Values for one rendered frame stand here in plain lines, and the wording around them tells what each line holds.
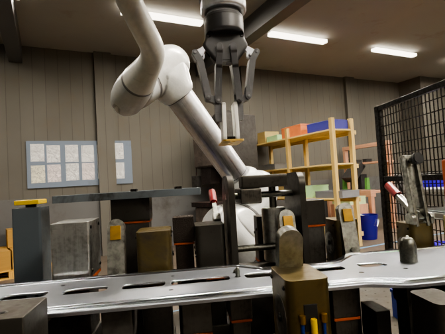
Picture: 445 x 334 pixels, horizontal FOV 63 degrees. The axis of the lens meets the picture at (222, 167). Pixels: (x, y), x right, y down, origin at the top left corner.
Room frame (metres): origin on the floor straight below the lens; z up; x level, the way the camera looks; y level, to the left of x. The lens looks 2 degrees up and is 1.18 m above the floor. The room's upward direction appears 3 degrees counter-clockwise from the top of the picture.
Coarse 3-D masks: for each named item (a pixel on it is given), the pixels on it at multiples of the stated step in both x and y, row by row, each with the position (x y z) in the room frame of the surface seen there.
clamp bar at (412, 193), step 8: (416, 152) 0.86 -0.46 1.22; (400, 160) 0.90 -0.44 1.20; (408, 160) 0.89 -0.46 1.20; (416, 160) 0.86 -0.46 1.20; (408, 168) 0.88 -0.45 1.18; (416, 168) 0.89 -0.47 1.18; (408, 176) 0.88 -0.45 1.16; (416, 176) 0.89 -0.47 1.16; (408, 184) 0.88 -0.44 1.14; (416, 184) 0.89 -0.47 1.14; (408, 192) 0.88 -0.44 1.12; (416, 192) 0.88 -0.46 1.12; (408, 200) 0.88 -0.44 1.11; (416, 200) 0.88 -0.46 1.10; (424, 200) 0.87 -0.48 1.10; (408, 208) 0.88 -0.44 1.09; (416, 208) 0.86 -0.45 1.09; (424, 208) 0.87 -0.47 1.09; (416, 216) 0.86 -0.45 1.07; (424, 216) 0.87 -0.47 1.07
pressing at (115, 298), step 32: (352, 256) 0.79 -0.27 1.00; (384, 256) 0.77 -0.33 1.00; (0, 288) 0.70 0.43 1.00; (32, 288) 0.68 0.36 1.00; (64, 288) 0.67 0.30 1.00; (96, 288) 0.67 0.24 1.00; (160, 288) 0.63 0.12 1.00; (192, 288) 0.62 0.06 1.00; (224, 288) 0.61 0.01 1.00; (256, 288) 0.60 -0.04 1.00; (352, 288) 0.61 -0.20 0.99
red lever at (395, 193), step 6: (384, 186) 0.99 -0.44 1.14; (390, 186) 0.97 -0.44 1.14; (390, 192) 0.97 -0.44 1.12; (396, 192) 0.95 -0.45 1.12; (396, 198) 0.95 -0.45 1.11; (402, 198) 0.93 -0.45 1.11; (402, 204) 0.92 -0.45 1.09; (408, 210) 0.90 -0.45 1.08; (420, 216) 0.87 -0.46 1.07; (420, 222) 0.87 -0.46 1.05
